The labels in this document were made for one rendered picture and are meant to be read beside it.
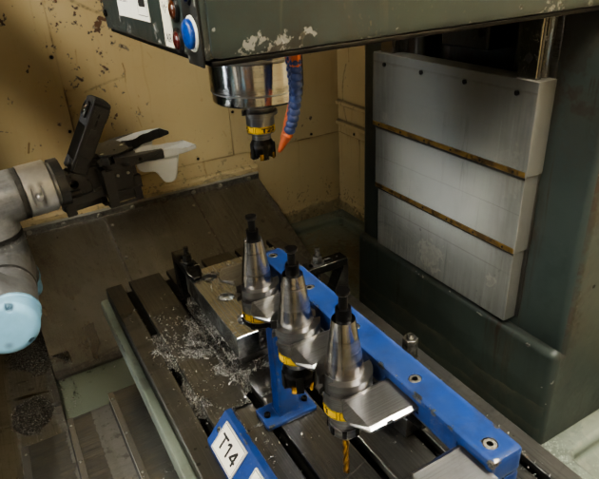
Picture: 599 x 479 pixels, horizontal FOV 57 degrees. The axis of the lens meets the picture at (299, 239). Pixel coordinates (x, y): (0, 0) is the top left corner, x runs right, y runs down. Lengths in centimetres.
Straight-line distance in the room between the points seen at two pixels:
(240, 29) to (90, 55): 135
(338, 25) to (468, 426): 44
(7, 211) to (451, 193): 88
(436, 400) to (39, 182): 59
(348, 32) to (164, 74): 137
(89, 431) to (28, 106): 101
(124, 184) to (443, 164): 71
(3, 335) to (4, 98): 124
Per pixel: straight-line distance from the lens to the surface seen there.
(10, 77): 190
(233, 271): 84
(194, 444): 102
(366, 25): 69
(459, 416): 59
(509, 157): 114
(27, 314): 74
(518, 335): 131
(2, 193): 84
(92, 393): 163
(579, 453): 148
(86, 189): 89
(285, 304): 68
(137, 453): 124
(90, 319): 179
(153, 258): 191
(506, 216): 118
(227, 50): 60
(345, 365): 60
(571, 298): 121
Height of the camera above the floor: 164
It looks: 28 degrees down
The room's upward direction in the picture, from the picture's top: 3 degrees counter-clockwise
